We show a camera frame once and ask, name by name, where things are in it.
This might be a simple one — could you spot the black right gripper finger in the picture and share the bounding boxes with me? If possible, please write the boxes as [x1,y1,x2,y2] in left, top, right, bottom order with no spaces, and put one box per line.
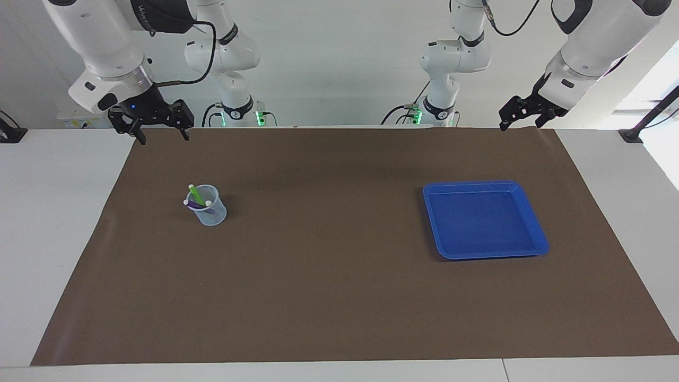
[169,100,194,141]
[108,106,147,145]

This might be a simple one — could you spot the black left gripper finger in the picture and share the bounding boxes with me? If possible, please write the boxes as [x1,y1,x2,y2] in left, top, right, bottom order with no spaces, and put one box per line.
[535,109,563,128]
[499,97,531,131]

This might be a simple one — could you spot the black stand with pole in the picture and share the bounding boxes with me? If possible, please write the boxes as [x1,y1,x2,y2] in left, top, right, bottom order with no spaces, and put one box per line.
[618,85,679,145]

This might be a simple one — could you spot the translucent plastic cup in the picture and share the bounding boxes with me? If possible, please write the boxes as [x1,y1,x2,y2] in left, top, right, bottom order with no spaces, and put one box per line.
[185,184,228,227]

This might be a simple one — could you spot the black table clamp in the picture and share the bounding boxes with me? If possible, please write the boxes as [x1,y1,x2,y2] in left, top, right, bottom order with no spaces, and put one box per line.
[0,110,28,144]

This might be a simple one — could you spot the blue plastic tray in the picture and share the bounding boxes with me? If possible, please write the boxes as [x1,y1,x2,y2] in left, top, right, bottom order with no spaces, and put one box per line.
[422,180,550,261]

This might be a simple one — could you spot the brown table mat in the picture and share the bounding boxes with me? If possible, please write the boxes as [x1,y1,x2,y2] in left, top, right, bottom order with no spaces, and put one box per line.
[30,126,679,367]

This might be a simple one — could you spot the black right base cable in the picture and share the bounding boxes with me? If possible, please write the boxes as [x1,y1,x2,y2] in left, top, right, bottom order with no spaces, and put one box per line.
[202,102,224,128]

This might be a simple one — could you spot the black base cable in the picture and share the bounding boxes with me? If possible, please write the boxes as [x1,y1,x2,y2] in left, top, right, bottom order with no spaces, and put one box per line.
[202,102,224,128]
[381,81,431,125]

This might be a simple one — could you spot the white wall socket box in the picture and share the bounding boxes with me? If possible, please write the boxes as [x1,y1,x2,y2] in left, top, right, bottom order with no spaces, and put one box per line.
[57,109,115,129]

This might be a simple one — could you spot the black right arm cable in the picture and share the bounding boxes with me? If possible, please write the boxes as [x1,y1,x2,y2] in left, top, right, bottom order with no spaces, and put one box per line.
[154,20,217,86]

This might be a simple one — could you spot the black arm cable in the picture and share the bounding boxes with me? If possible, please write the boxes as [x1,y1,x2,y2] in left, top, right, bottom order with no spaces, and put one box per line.
[154,20,217,86]
[480,0,637,75]

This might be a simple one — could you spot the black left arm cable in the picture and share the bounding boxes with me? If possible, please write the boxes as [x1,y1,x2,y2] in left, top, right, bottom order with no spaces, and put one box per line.
[480,0,637,75]

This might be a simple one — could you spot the black left base cable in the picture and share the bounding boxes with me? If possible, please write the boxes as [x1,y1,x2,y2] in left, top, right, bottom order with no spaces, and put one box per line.
[381,81,431,125]

